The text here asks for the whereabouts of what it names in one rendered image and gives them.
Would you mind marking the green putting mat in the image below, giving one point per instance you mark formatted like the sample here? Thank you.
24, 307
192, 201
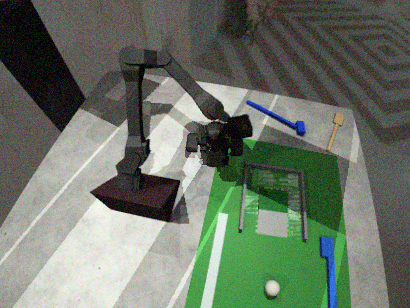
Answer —
249, 260

